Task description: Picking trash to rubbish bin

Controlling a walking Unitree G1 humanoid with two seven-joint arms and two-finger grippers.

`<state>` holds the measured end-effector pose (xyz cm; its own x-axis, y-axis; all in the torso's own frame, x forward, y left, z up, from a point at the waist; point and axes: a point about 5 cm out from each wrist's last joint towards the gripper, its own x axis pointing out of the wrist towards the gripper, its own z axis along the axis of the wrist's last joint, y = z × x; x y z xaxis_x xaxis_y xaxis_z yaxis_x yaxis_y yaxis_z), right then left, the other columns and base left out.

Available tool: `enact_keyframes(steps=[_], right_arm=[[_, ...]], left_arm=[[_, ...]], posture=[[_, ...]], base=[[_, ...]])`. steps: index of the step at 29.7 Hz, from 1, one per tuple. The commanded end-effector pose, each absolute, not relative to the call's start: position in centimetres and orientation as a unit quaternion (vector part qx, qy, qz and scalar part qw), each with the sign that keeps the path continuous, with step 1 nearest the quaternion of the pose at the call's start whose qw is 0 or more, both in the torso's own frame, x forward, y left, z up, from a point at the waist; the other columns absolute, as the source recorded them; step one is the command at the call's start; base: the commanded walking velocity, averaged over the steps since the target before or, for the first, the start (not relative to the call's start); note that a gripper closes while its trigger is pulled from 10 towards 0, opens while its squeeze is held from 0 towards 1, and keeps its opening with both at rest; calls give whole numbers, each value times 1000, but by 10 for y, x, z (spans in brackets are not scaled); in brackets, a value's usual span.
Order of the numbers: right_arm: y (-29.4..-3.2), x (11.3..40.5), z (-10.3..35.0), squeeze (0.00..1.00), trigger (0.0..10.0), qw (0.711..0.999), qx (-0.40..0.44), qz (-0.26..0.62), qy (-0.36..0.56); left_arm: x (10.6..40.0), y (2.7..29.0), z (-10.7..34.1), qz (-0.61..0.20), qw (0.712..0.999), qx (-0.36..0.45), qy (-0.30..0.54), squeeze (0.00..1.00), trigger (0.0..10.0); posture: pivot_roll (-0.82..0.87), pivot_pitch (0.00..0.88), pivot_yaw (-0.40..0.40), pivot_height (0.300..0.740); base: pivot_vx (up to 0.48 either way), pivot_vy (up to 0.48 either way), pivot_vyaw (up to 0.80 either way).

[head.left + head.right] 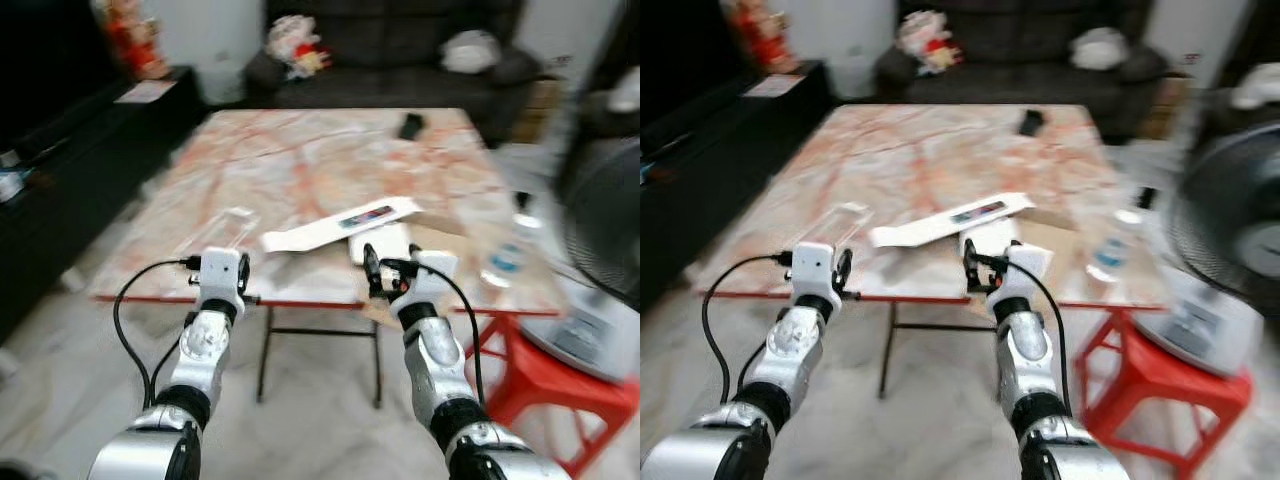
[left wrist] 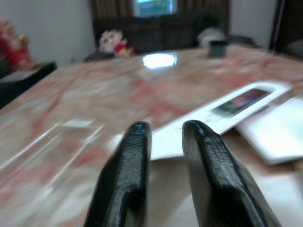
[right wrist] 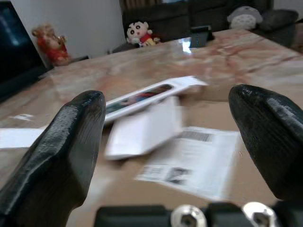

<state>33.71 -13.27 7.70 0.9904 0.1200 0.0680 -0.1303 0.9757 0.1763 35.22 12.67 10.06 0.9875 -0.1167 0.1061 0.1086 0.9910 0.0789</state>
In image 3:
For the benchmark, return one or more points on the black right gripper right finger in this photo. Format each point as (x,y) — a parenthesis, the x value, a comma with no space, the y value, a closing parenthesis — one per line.
(272,132)

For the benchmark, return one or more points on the small white carton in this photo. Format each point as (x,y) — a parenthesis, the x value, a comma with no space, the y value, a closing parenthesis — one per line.
(145,132)

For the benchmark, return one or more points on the white paper strip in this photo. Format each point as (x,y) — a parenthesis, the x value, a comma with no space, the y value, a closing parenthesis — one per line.
(20,137)

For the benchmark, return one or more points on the white printed shipping label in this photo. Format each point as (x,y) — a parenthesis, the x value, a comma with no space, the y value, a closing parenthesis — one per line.
(191,163)

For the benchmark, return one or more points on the grey round plush toy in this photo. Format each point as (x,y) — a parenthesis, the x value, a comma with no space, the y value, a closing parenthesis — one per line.
(245,17)

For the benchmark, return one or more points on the brown cardboard box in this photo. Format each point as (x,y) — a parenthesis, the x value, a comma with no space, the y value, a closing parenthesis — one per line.
(146,179)

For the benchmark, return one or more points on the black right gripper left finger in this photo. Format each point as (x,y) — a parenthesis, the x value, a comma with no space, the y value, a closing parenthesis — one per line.
(56,151)

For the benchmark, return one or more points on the long white picture box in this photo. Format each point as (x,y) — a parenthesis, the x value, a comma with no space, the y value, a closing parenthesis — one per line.
(151,97)

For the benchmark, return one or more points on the dark grey cushion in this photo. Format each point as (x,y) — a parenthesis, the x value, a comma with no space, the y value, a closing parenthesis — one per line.
(279,20)

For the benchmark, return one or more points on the black television screen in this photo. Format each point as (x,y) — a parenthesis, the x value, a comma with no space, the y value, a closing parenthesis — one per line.
(16,47)

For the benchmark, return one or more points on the cartoon boy plush doll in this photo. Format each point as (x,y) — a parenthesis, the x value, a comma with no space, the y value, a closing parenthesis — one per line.
(140,34)

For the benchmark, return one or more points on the red and gold figurine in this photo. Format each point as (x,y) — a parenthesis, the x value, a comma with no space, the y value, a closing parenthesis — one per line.
(52,45)

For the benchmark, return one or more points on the black phone stand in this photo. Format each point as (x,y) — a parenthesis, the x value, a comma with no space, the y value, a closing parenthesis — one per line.
(201,35)

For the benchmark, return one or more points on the dark brown sofa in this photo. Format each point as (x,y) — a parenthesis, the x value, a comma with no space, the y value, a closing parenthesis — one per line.
(213,16)

